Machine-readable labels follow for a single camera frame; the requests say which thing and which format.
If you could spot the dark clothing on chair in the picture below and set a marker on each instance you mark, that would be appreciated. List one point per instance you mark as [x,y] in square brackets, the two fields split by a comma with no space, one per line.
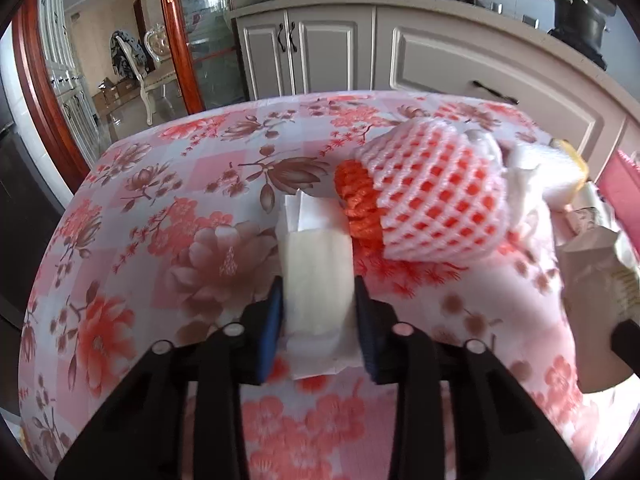
[122,55]

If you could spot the wooden glass sliding door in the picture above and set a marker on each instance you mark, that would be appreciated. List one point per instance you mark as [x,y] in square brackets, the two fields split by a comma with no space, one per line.
[215,50]

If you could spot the purple bin with pink liner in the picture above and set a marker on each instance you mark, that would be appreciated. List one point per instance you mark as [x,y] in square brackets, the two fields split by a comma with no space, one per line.
[622,185]

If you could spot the pink foam net orange inside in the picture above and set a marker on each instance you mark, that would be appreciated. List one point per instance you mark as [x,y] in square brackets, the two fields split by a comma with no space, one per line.
[435,190]

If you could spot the white base cabinets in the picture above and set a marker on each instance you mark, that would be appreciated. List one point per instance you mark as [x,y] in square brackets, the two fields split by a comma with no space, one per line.
[450,60]

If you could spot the banana peel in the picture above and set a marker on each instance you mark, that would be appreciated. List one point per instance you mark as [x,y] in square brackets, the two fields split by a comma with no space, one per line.
[576,160]

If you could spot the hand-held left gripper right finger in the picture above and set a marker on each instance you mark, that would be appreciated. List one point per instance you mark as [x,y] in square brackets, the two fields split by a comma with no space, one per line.
[367,330]

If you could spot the white dining chair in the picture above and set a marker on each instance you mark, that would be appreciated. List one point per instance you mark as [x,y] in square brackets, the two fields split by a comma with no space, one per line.
[150,60]

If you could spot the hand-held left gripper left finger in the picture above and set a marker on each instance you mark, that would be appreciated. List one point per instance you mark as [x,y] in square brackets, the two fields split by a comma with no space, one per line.
[270,330]

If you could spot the black gas stove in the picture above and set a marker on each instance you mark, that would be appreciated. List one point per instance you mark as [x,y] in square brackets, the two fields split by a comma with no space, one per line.
[530,10]

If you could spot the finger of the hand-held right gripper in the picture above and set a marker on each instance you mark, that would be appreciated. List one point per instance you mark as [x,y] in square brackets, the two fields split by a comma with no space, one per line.
[629,350]

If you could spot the red wooden door frame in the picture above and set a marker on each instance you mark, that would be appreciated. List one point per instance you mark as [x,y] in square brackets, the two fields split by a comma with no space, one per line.
[45,110]

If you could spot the black pot with lid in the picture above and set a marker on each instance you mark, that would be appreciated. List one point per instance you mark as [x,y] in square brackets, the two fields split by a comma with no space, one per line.
[577,20]

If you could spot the cardboard boxes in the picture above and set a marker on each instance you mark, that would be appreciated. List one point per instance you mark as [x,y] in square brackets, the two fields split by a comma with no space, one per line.
[115,91]

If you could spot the pink floral tablecloth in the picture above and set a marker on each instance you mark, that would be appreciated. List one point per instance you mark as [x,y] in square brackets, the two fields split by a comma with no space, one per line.
[175,260]

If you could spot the paper packet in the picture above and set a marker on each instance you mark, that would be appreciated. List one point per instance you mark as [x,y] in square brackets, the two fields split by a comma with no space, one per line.
[595,290]

